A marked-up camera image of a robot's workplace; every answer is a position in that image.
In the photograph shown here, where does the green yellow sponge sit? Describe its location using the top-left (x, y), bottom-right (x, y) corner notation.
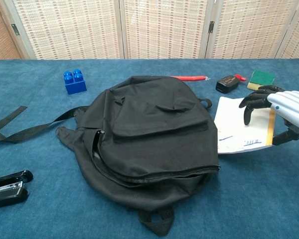
top-left (247, 69), bottom-right (276, 91)

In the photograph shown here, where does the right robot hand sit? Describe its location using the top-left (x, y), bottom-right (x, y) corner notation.
top-left (239, 85), bottom-right (299, 146)

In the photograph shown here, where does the black and red device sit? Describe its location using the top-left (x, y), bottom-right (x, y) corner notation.
top-left (215, 74), bottom-right (247, 94)

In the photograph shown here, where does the woven folding screen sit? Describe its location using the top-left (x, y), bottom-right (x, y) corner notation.
top-left (0, 0), bottom-right (299, 63)

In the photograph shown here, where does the blue building block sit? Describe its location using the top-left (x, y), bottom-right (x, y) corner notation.
top-left (63, 69), bottom-right (87, 95)

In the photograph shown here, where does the white and yellow notebook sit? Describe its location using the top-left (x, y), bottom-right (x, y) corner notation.
top-left (213, 96), bottom-right (276, 155)

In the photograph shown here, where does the black stapler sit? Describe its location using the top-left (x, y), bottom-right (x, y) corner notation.
top-left (0, 170), bottom-right (34, 209)

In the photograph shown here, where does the black backpack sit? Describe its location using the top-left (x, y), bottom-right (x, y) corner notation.
top-left (0, 75), bottom-right (221, 237)

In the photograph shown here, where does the red pen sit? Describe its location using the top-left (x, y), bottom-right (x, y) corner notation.
top-left (170, 75), bottom-right (210, 82)

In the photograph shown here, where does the blue felt table cover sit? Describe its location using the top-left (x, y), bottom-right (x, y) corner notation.
top-left (0, 58), bottom-right (299, 239)

